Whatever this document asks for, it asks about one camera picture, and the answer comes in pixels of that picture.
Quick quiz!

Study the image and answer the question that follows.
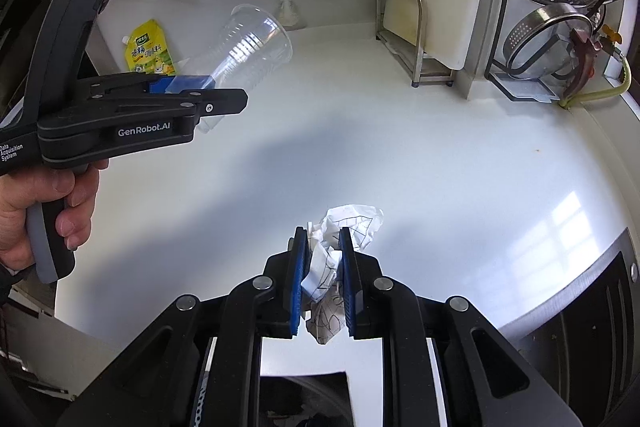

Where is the person's left hand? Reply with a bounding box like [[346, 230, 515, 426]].
[[0, 157, 110, 269]]

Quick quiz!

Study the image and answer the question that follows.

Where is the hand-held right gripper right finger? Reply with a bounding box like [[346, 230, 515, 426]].
[[339, 226, 581, 427]]

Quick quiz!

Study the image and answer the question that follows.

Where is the metal cutting board rack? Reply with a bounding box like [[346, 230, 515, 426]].
[[375, 0, 456, 88]]

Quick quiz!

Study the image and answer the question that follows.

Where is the brown curved utensil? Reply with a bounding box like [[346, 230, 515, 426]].
[[570, 29, 599, 98]]

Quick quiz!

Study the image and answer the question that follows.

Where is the clear plastic cup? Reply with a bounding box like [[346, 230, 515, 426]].
[[180, 4, 294, 136]]

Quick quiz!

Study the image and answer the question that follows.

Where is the black stove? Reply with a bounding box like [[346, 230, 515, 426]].
[[515, 227, 640, 427]]

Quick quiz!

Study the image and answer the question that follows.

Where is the paper with black lines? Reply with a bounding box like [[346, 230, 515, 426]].
[[300, 204, 386, 346]]

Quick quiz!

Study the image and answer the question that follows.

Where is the grey cutting board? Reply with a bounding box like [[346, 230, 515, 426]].
[[467, 0, 512, 102]]

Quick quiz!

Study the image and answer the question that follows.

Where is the metal colander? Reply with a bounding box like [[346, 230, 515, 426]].
[[502, 4, 599, 80]]

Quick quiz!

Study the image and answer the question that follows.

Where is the yellow drink pouch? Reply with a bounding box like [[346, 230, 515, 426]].
[[120, 20, 177, 76]]

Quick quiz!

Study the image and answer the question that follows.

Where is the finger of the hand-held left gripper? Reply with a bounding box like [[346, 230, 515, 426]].
[[89, 74, 217, 101], [89, 88, 250, 120]]

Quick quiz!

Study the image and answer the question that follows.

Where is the yellow gas hose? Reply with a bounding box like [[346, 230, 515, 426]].
[[559, 54, 634, 109]]

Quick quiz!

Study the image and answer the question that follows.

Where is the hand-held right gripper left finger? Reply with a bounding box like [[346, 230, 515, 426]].
[[57, 226, 308, 427]]

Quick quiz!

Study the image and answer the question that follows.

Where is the gas valve with yellow handle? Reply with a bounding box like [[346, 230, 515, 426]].
[[600, 24, 624, 58]]

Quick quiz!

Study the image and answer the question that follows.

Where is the black dish rack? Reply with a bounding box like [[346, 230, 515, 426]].
[[486, 0, 609, 103]]

